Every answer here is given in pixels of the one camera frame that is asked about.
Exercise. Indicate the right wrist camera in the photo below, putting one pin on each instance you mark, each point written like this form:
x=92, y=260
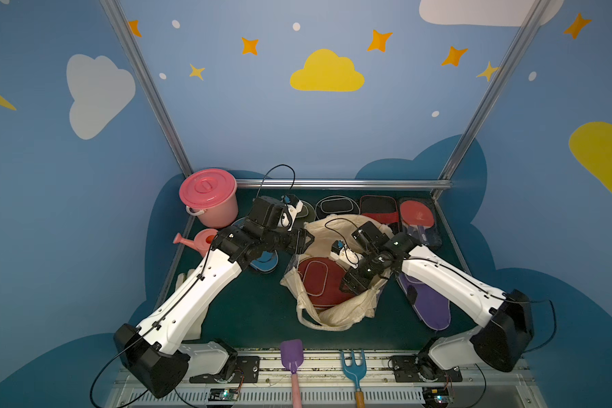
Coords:
x=341, y=252

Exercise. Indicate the purple paddle case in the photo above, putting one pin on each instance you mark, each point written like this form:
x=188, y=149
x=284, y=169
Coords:
x=432, y=308

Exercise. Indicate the pink bucket with lid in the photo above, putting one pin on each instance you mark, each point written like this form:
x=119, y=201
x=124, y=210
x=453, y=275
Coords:
x=210, y=195

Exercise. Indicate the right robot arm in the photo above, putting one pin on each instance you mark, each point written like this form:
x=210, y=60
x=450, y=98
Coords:
x=504, y=324

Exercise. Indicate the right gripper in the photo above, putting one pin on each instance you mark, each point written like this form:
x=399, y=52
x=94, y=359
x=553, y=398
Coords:
x=355, y=280

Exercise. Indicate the purple toy shovel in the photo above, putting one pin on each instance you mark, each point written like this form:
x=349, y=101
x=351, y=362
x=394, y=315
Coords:
x=292, y=356

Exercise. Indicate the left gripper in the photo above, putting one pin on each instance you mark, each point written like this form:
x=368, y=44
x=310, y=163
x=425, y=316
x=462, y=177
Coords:
x=300, y=240

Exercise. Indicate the teal blue paddle case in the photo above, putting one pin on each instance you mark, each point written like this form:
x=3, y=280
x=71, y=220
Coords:
x=266, y=263

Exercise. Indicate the right circuit board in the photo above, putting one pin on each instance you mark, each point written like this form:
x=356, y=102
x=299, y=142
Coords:
x=436, y=398

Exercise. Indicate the circuit board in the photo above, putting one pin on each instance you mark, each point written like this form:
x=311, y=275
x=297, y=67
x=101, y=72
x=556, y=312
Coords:
x=224, y=395
x=436, y=398

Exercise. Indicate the maroon red paddle case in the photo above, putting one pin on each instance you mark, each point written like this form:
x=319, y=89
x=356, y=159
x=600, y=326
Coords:
x=321, y=278

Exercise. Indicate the aluminium back rail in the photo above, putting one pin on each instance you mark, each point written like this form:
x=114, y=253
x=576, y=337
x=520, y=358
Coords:
x=255, y=183

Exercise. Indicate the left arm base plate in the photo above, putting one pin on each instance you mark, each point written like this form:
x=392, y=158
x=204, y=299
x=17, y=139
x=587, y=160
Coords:
x=245, y=369

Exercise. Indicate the left circuit board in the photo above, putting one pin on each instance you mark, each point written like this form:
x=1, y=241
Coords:
x=224, y=395

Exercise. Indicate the black red paddle case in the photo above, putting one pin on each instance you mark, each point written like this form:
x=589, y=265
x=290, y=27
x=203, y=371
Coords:
x=382, y=209

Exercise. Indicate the black white-piped paddle case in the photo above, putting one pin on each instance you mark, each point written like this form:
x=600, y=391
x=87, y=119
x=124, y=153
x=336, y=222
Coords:
x=336, y=205

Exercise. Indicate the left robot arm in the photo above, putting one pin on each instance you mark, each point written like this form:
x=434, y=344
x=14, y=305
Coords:
x=151, y=350

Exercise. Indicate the teal toy rake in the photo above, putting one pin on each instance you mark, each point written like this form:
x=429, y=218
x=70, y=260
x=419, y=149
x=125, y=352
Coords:
x=355, y=370

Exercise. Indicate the cream canvas tote bag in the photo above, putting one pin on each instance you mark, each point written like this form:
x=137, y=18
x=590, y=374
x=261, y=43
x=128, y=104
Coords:
x=341, y=317

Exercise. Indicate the olive green paddle case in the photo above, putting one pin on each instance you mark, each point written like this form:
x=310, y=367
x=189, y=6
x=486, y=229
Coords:
x=307, y=215

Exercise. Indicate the clear-packaged red paddle set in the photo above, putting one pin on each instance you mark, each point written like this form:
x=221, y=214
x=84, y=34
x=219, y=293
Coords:
x=419, y=220

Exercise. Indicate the pink watering can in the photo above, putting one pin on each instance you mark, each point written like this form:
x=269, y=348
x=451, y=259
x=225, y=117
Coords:
x=200, y=243

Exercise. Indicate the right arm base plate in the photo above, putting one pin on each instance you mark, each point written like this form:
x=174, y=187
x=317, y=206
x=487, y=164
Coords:
x=410, y=369

